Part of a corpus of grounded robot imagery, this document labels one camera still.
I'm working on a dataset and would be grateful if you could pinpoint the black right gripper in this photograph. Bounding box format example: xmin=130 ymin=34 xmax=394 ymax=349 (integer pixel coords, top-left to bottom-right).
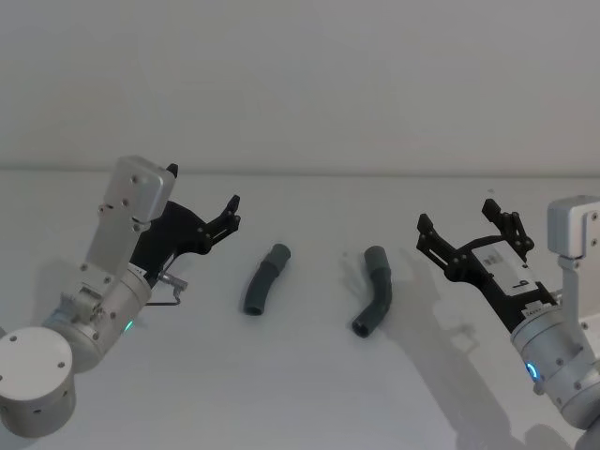
xmin=414 ymin=198 xmax=560 ymax=330

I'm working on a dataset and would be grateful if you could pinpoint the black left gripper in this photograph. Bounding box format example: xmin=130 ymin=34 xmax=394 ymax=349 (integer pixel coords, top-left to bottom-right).
xmin=127 ymin=162 xmax=243 ymax=279

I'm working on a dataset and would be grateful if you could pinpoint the grey sharply bent pipe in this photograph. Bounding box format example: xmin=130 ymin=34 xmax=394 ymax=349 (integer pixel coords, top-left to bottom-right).
xmin=351 ymin=246 xmax=394 ymax=338

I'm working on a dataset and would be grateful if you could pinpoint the grey gently curved pipe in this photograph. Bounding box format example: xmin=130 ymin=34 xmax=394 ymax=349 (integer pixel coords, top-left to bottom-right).
xmin=242 ymin=242 xmax=293 ymax=317

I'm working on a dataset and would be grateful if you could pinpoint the white table cloth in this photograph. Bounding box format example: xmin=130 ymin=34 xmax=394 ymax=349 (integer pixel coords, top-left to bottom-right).
xmin=0 ymin=168 xmax=600 ymax=450

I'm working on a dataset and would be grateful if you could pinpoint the thin dark gripper cable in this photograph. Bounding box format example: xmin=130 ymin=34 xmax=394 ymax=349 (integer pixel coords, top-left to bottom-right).
xmin=143 ymin=268 xmax=188 ymax=308

